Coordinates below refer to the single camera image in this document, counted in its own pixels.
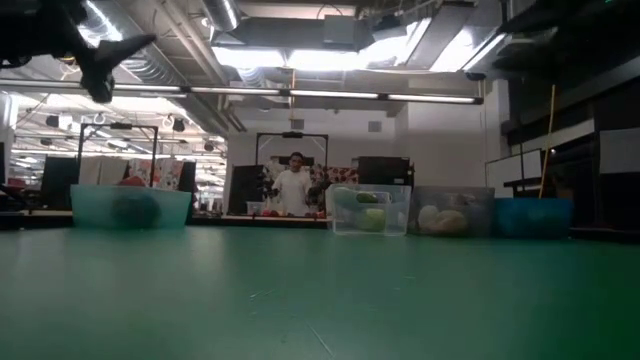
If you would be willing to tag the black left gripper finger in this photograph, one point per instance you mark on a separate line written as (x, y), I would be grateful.
(117, 52)
(100, 85)

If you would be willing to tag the long green cucumber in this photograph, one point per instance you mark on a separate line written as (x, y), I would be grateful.
(366, 197)

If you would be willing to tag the black background robot arm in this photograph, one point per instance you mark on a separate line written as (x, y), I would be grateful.
(314, 192)

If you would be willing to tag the black monitor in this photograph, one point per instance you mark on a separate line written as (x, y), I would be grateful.
(60, 172)
(385, 171)

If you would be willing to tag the teal plastic basket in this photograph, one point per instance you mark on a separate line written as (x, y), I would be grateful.
(90, 205)

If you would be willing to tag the black upright panel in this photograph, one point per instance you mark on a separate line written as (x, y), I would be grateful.
(245, 182)

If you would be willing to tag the background table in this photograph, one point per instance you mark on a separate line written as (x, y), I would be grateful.
(235, 220)

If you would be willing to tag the small clear tub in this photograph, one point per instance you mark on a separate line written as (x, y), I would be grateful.
(255, 208)

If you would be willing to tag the long ceiling light fixture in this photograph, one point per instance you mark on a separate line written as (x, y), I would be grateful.
(330, 93)

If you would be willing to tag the person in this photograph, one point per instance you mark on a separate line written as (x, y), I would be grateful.
(292, 190)

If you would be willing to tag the floral cloth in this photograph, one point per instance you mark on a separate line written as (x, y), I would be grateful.
(342, 175)

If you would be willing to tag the clear plastic basket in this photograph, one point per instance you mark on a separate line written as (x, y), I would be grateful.
(395, 210)

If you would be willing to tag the green table mat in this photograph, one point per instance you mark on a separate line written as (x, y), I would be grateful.
(350, 300)

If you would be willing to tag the grey translucent plastic basket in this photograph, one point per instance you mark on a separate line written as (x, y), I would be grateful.
(475, 210)

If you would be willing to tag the whiteboard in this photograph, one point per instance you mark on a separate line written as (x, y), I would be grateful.
(515, 170)

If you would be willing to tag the yellow pole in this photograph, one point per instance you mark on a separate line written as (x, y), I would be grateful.
(548, 135)

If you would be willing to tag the blue plastic basket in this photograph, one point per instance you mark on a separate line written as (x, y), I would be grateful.
(530, 217)

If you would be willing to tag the silver ribbed air duct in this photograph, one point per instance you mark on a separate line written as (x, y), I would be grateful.
(150, 70)

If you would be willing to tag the black gantry frame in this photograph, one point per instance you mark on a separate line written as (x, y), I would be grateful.
(292, 134)
(120, 126)

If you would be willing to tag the grey wall vent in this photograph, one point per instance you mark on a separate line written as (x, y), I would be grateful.
(297, 124)
(375, 126)

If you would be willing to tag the white wall sign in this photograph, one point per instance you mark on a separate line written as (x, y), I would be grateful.
(620, 150)

